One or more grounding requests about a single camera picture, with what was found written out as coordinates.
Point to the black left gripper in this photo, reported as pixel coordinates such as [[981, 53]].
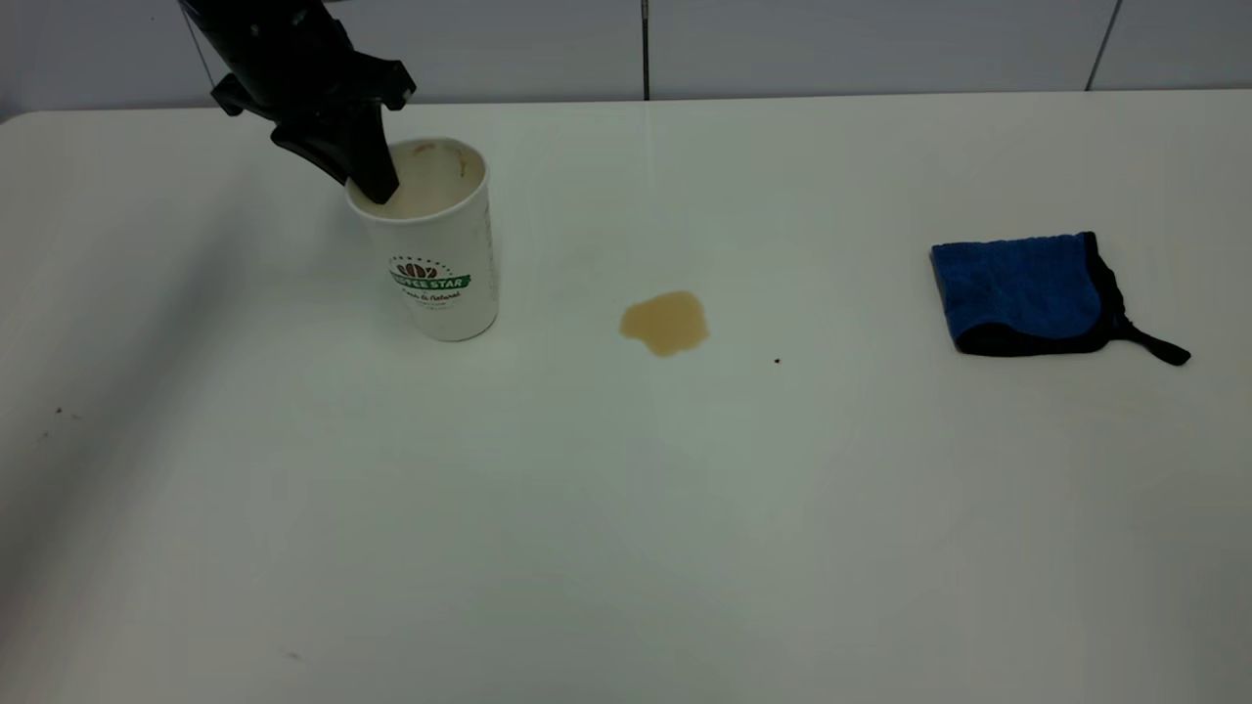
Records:
[[293, 59]]

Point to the white paper coffee cup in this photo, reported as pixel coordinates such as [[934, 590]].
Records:
[[435, 244]]

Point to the blue cloth with black trim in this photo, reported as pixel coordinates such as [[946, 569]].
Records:
[[1022, 288]]

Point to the brown coffee spill puddle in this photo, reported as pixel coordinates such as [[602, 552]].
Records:
[[667, 323]]

